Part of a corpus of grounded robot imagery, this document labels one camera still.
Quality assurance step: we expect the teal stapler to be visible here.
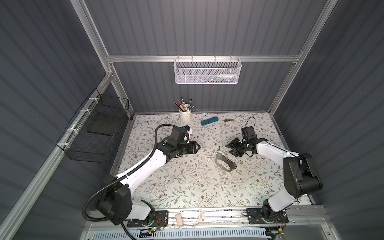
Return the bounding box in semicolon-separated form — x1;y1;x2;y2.
201;117;219;126

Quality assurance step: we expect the white metal pen cup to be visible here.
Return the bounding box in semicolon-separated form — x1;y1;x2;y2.
179;110;192;123

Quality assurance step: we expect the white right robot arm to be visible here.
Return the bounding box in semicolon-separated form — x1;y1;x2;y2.
226;127;323;223

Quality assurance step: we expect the white wire mesh basket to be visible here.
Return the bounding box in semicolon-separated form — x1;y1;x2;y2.
173;58;242;85

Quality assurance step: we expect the black wire wall basket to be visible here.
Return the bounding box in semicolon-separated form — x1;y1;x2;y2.
57;90;130;164

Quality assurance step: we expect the black corrugated cable conduit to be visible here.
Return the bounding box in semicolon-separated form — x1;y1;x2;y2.
81;123;178;223

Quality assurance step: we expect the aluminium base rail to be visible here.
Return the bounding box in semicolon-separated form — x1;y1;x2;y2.
86;205;326;230

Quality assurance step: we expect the silver metal carabiner key holder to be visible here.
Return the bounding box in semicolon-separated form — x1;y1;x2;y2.
215;153;237;172

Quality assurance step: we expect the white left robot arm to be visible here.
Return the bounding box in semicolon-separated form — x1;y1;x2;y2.
96;124;200;225

